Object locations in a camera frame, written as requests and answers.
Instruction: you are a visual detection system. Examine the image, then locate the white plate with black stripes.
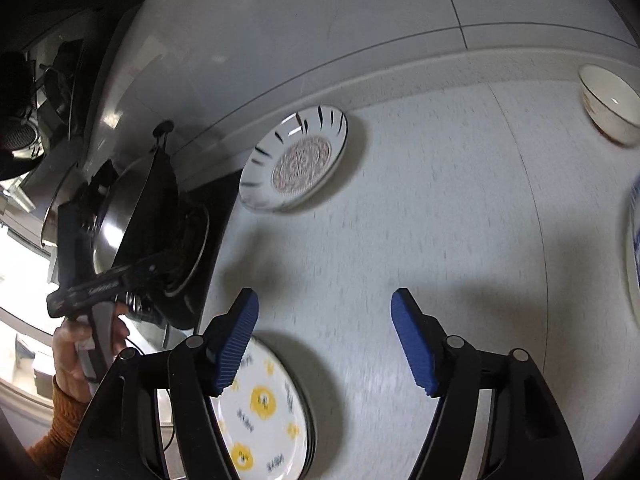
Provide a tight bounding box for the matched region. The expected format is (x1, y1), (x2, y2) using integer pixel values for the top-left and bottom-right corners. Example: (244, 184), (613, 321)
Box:
(238, 105), (349, 214)

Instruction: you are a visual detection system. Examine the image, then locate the black wok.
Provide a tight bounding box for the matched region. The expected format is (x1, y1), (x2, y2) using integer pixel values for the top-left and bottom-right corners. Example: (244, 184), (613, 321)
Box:
(92, 120), (180, 281)

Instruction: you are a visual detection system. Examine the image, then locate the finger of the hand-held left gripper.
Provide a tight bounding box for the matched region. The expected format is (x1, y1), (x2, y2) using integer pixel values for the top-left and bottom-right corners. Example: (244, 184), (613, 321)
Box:
(122, 254), (173, 293)

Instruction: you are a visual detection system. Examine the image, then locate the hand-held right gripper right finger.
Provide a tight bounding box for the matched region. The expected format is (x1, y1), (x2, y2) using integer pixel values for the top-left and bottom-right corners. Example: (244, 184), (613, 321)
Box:
(390, 287), (586, 480)

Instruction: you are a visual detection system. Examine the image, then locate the blue patterned deep plate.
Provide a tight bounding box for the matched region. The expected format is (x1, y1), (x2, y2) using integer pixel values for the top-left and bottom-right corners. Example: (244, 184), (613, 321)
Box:
(625, 179), (640, 302)

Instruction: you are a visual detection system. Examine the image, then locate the stove knob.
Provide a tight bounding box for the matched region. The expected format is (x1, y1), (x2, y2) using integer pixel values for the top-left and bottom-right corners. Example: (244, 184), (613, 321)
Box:
(126, 291), (162, 325)

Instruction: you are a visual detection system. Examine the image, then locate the white bowl with gold rim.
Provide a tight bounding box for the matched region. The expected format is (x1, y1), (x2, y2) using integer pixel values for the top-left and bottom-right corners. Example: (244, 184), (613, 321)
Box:
(578, 63), (640, 149)

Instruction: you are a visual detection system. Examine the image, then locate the steel pot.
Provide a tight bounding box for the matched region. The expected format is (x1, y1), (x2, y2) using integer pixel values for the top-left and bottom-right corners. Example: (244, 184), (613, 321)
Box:
(39, 159), (88, 247)

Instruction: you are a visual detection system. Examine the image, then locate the stainless steel wok lid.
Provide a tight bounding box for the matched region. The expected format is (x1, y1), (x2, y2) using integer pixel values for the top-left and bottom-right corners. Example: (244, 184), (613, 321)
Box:
(91, 156), (160, 275)

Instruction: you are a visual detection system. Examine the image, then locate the person's left hand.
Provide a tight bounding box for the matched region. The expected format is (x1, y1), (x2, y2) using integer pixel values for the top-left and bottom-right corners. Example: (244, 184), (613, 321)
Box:
(52, 310), (132, 402)

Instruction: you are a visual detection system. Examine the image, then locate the yellow flower plate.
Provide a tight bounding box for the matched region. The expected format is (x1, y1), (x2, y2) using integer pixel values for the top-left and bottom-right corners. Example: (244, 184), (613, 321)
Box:
(207, 335), (312, 480)
(280, 360), (319, 480)

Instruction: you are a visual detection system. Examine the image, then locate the round stove burner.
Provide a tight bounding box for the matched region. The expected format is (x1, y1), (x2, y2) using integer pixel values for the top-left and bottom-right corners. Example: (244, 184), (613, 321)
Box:
(162, 204), (211, 297)

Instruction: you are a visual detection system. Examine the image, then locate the steel mesh colander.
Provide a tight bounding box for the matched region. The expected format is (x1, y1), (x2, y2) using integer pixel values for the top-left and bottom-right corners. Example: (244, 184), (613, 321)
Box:
(0, 116), (45, 181)

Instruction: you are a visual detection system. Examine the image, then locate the black glass gas stove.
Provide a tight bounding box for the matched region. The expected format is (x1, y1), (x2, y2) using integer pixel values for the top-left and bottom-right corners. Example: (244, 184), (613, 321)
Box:
(114, 170), (242, 332)

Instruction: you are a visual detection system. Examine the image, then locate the black cable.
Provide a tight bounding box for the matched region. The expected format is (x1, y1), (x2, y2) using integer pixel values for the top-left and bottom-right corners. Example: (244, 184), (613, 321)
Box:
(119, 334), (178, 457)

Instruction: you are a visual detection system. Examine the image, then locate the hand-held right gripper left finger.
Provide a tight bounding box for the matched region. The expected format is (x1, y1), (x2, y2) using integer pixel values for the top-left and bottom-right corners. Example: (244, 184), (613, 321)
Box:
(60, 287), (261, 480)

